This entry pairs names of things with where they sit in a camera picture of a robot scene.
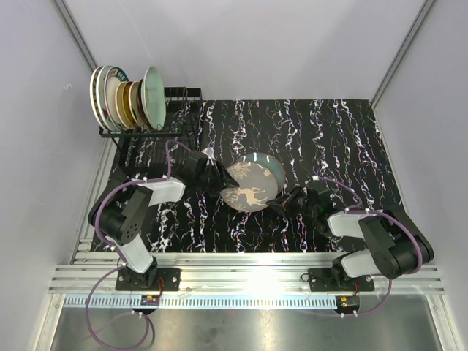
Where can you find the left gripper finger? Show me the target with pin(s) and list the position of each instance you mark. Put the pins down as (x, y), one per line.
(223, 185)
(225, 178)

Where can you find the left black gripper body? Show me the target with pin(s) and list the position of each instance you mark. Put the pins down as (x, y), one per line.
(205, 180)

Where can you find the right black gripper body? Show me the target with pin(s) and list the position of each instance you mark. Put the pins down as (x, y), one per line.
(300, 204)

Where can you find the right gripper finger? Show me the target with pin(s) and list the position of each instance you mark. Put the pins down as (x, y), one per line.
(279, 206)
(281, 200)

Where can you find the grey plate deer pattern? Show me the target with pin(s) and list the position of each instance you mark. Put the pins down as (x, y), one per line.
(256, 186)

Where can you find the red floral plate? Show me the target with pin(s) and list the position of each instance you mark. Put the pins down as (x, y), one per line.
(140, 105)

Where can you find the mint green flower plate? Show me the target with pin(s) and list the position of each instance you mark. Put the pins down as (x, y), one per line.
(153, 98)

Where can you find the cream plate dark floral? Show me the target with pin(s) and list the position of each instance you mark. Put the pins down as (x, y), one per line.
(133, 103)

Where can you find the yellow patterned small plate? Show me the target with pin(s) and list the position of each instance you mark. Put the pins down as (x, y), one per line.
(126, 107)

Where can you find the small cream floral plate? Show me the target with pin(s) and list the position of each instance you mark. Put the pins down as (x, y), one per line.
(119, 103)

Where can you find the white plate watermelon pattern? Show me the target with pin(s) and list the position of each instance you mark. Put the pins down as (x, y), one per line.
(100, 95)

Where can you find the white plate dark green rim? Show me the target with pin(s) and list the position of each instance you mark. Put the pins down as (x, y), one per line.
(113, 77)

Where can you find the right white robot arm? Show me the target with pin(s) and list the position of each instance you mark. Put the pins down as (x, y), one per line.
(395, 246)

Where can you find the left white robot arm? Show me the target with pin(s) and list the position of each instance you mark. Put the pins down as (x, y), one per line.
(119, 213)

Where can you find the teal bottom plate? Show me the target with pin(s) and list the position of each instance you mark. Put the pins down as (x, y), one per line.
(271, 163)

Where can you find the black marble pattern mat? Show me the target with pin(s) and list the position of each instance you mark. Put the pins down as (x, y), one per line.
(336, 138)

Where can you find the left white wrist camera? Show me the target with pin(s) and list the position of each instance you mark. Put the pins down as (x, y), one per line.
(209, 152)

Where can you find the black wire dish rack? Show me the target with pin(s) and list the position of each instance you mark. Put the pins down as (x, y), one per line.
(142, 151)

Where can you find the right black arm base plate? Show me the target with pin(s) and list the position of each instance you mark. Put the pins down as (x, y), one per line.
(335, 280)

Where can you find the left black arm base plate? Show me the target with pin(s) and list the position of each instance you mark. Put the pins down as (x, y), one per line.
(167, 279)

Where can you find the aluminium mounting rail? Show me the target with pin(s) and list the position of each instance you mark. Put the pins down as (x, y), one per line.
(258, 274)

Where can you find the white slotted cable duct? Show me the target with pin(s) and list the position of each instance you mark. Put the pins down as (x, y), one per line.
(319, 302)

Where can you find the left aluminium frame post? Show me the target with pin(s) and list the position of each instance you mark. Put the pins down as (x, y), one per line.
(74, 31)

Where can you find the aluminium frame post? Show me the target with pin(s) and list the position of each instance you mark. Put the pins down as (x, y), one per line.
(74, 31)
(404, 48)

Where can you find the right aluminium frame post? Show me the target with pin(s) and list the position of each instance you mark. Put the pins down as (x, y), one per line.
(404, 48)

